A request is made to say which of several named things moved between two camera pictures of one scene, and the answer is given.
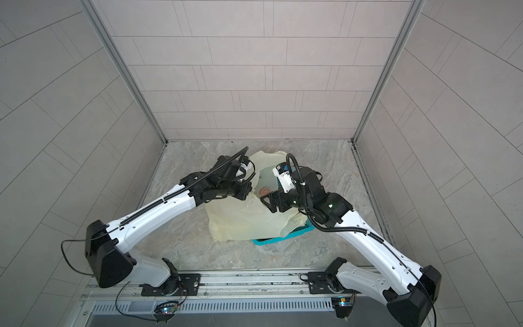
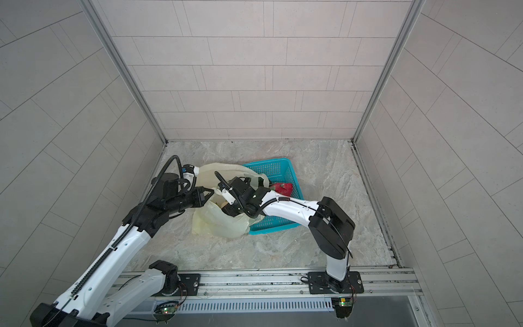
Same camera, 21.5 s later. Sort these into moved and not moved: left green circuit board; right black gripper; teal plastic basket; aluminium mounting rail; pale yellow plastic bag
Moved: right black gripper; teal plastic basket; pale yellow plastic bag
Not moved: left green circuit board; aluminium mounting rail
